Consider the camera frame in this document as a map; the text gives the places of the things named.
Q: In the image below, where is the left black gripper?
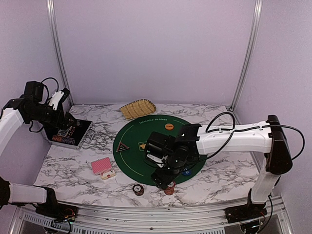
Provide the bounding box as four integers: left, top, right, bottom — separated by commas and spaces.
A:
27, 104, 77, 130

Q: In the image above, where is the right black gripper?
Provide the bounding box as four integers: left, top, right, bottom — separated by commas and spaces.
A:
150, 154, 187, 191

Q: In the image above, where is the orange big blind button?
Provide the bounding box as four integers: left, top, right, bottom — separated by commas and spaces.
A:
165, 123, 174, 130

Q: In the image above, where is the red poker chip stack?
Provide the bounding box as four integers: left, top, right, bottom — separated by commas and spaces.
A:
164, 181, 176, 195

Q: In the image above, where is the triangular all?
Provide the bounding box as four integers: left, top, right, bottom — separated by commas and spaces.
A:
116, 142, 130, 152

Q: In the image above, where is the black poker chip stack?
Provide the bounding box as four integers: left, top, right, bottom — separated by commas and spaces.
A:
133, 184, 144, 196

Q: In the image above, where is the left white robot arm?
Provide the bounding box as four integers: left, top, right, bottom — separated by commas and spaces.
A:
0, 98, 81, 217

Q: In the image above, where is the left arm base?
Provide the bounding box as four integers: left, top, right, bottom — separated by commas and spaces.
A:
36, 187, 78, 220

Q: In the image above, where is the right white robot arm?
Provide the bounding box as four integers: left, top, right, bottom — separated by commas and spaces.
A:
144, 115, 293, 218

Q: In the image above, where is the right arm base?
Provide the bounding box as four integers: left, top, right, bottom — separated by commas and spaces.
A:
225, 189, 268, 223

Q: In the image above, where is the blue boxed card deck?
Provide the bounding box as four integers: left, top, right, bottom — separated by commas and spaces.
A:
57, 127, 74, 137

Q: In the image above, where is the aluminium poker case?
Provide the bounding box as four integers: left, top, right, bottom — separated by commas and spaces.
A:
39, 107, 93, 150

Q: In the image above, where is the orange purple chip row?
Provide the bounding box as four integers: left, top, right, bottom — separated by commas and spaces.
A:
52, 135, 75, 145

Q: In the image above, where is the blue small blind button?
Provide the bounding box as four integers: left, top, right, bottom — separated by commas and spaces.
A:
182, 169, 192, 176

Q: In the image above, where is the green round poker mat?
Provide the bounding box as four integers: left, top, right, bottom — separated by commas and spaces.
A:
113, 115, 206, 186

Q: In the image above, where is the woven bamboo tray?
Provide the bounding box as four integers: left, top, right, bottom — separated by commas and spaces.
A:
119, 99, 156, 120

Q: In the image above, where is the red backed card deck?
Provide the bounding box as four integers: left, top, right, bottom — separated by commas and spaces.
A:
91, 157, 113, 175

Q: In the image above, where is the ace card box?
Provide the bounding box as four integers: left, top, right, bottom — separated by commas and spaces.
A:
100, 169, 116, 180

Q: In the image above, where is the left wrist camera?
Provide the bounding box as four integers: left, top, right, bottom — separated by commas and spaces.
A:
48, 88, 70, 111

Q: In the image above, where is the front aluminium rail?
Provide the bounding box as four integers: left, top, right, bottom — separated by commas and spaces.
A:
5, 196, 294, 234

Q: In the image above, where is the left aluminium frame post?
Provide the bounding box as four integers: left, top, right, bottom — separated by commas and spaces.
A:
46, 0, 75, 106

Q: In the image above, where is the aluminium frame post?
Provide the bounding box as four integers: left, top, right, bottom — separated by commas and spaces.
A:
229, 0, 263, 112
46, 0, 75, 106

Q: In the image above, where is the right aluminium frame post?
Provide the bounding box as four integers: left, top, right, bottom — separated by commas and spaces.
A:
229, 0, 263, 112

